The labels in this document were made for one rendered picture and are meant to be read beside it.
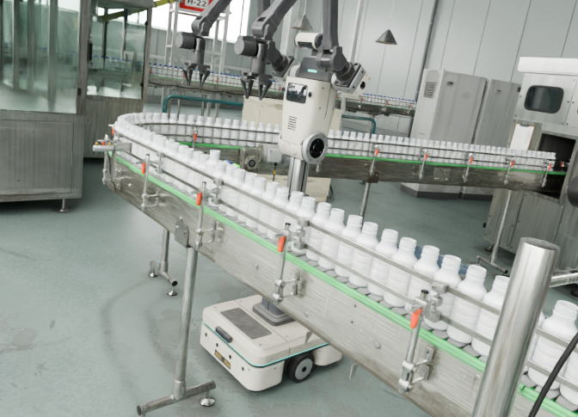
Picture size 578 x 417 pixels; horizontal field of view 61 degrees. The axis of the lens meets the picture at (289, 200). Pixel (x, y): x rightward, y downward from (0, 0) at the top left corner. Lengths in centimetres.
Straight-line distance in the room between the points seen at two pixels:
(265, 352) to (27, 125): 302
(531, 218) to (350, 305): 404
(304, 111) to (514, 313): 186
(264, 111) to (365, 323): 461
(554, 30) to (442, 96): 710
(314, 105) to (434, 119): 532
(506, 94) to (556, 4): 636
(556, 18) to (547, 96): 917
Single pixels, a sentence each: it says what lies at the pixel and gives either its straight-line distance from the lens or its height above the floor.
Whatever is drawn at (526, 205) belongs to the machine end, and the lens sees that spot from 524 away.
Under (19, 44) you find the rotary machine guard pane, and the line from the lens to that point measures 457.
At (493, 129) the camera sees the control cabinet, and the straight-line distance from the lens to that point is 826.
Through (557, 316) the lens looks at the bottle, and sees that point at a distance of 105.
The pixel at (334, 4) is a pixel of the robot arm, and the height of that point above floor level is 180.
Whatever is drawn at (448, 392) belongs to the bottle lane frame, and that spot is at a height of 90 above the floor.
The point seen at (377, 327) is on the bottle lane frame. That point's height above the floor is 94.
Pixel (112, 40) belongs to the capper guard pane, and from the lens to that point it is 680.
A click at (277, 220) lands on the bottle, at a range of 150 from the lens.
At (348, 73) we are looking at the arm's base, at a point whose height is 154.
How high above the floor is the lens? 150
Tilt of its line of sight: 14 degrees down
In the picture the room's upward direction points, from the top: 8 degrees clockwise
